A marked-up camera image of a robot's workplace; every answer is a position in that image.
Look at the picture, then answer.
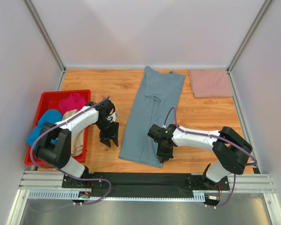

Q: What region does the grey blue t shirt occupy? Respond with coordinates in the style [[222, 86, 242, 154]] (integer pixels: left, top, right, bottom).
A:
[[118, 66, 185, 168]]

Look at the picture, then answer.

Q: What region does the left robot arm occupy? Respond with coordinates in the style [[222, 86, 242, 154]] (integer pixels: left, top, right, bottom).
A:
[[31, 98, 119, 188]]

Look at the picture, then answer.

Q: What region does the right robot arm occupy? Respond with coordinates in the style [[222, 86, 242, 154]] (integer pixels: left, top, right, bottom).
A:
[[148, 124, 252, 190]]

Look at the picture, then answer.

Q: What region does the beige t shirt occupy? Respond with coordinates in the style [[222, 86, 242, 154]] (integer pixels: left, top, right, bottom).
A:
[[62, 109, 85, 157]]

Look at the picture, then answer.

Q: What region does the magenta t shirt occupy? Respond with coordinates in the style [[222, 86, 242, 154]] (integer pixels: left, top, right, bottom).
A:
[[59, 93, 87, 115]]

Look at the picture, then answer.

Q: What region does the bright blue t shirt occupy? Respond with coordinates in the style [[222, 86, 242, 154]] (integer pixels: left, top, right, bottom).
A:
[[25, 109, 62, 146]]

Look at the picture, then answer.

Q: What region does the red plastic bin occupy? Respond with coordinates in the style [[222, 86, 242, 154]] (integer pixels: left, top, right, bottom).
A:
[[24, 90, 91, 165]]

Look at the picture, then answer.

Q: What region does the folded pink t shirt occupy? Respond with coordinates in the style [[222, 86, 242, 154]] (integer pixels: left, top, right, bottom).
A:
[[189, 69, 233, 98]]

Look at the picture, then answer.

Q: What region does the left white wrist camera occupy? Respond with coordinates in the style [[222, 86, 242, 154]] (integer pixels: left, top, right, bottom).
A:
[[107, 112, 118, 122]]

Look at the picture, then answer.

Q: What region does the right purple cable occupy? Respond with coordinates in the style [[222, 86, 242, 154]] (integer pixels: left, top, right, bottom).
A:
[[165, 107, 258, 209]]

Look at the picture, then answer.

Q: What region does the purple cable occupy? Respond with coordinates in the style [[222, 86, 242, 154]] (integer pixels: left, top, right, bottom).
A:
[[165, 107, 258, 209], [28, 95, 113, 213]]

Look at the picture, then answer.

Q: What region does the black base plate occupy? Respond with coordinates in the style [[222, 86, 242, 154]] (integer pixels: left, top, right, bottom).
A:
[[60, 172, 230, 198]]

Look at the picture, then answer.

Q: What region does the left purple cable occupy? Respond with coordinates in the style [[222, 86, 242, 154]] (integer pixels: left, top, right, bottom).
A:
[[28, 95, 113, 213]]

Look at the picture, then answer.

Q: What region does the slotted cable duct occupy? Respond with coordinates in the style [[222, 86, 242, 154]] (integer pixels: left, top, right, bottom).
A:
[[28, 190, 206, 202]]

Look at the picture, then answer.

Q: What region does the left aluminium frame post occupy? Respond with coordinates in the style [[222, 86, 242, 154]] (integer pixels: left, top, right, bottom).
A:
[[23, 0, 66, 72]]

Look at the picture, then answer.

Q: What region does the aluminium frame post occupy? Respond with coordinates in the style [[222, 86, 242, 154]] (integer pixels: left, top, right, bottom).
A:
[[23, 0, 66, 72], [227, 0, 274, 73]]

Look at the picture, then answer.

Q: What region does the right aluminium frame post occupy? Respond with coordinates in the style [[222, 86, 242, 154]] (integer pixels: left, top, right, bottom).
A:
[[227, 0, 274, 73]]

